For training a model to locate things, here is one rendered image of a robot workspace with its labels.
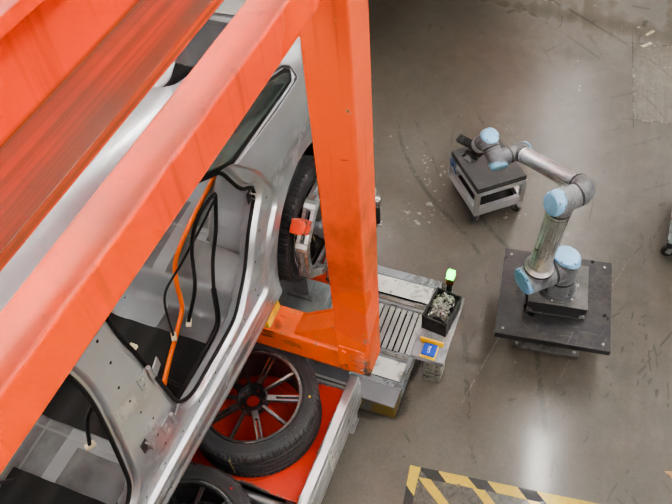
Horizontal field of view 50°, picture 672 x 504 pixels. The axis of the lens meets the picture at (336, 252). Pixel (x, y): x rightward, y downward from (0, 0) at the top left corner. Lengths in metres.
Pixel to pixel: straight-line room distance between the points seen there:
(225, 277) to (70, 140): 2.37
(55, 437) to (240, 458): 0.81
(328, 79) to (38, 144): 1.29
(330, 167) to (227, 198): 1.01
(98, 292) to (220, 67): 0.56
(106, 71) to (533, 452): 3.29
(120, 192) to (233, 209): 2.05
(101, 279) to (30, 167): 0.30
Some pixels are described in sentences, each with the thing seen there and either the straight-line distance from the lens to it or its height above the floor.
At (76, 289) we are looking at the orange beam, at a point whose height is 2.73.
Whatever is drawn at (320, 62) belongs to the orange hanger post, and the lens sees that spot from 2.21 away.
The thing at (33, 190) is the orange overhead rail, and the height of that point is 3.00.
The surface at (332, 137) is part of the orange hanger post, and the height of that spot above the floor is 2.06.
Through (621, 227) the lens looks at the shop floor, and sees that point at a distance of 5.03.
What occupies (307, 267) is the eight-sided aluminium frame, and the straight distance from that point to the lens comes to 3.60.
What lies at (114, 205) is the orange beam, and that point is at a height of 2.73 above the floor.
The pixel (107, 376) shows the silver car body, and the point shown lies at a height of 1.62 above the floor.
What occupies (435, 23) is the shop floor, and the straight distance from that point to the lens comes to 6.58.
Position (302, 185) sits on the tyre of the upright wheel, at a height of 1.17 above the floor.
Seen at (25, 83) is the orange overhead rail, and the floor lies 3.04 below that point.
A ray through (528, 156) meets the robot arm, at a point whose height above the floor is 1.06.
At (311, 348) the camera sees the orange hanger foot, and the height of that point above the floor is 0.63.
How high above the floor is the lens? 3.65
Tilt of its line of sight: 51 degrees down
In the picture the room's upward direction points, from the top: 6 degrees counter-clockwise
